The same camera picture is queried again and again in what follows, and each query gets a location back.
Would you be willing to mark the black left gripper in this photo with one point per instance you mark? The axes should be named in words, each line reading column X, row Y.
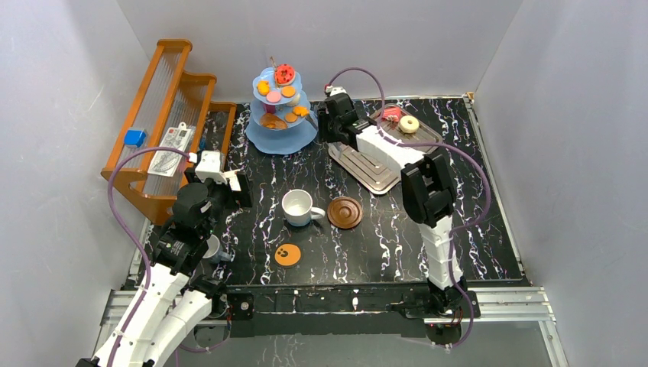
column 242, row 191

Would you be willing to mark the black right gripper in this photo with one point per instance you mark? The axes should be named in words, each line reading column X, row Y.
column 322, row 119

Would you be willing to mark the cream white donut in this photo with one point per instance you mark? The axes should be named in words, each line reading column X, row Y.
column 294, row 101
column 408, row 124

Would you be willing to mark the round orange cookie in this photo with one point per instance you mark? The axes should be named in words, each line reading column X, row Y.
column 288, row 92
column 290, row 117

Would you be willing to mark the white ceramic mug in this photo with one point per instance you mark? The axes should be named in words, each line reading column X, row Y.
column 298, row 208

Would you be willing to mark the brown croissant pastry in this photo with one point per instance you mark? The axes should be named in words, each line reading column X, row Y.
column 271, row 121

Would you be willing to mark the pink round macaron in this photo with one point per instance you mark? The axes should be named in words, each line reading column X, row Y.
column 273, row 97

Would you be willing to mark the orange round coaster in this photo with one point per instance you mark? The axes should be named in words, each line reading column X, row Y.
column 287, row 255

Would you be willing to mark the orange fish-shaped cookie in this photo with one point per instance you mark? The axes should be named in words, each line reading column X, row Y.
column 263, row 87

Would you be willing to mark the brown wooden saucer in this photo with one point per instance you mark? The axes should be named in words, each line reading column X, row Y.
column 344, row 212

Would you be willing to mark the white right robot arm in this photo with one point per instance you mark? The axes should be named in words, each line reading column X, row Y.
column 428, row 192

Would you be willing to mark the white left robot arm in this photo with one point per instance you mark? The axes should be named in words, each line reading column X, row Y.
column 171, row 301

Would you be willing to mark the blue three-tier cake stand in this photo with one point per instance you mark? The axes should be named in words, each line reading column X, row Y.
column 281, row 142

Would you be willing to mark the silver metal tray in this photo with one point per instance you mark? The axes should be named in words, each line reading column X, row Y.
column 367, row 170

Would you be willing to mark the clear ruler set package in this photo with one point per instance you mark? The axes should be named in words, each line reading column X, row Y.
column 166, row 163

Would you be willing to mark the orange wooden tiered rack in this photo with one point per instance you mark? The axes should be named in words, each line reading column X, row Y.
column 168, row 97

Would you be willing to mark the blue eraser block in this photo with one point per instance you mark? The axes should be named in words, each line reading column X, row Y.
column 134, row 138

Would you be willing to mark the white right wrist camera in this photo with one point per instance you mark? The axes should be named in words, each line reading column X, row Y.
column 334, row 90

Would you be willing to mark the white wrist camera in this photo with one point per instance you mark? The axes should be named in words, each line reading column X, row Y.
column 334, row 90
column 209, row 166

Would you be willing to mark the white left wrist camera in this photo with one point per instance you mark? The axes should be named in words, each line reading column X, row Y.
column 209, row 166

